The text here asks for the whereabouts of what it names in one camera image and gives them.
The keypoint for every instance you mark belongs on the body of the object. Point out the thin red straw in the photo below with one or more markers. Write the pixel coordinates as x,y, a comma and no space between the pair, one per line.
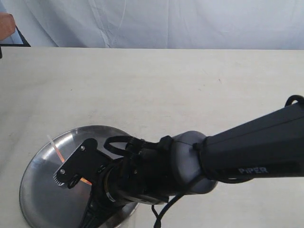
62,159

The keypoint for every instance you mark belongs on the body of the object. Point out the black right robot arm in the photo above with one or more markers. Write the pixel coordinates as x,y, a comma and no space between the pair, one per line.
271,146

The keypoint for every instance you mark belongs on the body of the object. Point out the black framed board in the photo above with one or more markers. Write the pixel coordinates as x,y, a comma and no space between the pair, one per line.
22,40

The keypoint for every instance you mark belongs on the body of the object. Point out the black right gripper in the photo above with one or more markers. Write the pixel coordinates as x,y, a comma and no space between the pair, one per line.
146,178

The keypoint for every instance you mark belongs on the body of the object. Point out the round stainless steel plate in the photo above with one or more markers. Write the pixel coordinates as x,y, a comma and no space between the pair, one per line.
43,203

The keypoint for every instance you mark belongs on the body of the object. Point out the white backdrop cloth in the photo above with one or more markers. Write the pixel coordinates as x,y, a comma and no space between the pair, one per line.
198,24

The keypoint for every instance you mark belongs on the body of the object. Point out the bystander bare hand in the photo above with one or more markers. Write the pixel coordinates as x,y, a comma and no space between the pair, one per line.
7,25

